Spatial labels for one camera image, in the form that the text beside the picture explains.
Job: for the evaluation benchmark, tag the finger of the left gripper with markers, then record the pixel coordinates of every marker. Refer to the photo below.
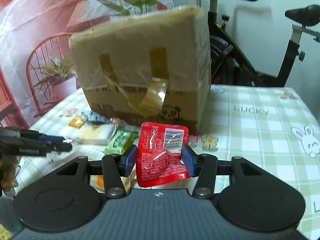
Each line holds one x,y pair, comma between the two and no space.
31,134
30,147

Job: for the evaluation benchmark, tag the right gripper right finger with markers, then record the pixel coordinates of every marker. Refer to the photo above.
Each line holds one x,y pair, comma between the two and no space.
204,168

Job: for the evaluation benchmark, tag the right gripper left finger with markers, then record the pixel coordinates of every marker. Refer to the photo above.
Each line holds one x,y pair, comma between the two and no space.
115,166

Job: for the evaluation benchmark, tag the green snack packet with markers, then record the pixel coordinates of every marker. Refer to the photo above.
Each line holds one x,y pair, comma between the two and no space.
120,142

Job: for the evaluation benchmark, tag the white cracker packet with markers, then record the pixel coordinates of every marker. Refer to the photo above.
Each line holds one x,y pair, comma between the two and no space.
97,134

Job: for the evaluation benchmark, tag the red snack packet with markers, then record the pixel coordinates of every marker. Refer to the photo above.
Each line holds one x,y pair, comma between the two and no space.
159,154

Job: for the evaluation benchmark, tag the small yellow snack packet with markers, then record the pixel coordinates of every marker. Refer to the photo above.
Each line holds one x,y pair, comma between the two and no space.
78,121

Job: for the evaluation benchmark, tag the blue white snack packet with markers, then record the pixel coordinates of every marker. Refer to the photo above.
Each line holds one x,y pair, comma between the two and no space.
93,118

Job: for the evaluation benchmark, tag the brown orange snack bar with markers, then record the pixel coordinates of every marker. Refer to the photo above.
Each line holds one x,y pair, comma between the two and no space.
97,182

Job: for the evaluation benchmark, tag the person's left hand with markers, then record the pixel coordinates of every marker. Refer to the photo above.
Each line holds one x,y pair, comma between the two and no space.
10,167

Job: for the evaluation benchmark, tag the red printed backdrop sheet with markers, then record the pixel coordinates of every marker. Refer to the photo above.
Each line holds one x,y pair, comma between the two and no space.
34,49

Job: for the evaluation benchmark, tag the checkered cartoon tablecloth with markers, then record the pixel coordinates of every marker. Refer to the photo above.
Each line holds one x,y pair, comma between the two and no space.
271,127

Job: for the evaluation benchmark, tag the black exercise bike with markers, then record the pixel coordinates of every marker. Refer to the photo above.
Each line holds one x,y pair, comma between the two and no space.
262,32

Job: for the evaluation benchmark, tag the cardboard box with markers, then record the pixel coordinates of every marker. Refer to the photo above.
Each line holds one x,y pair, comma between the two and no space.
153,67

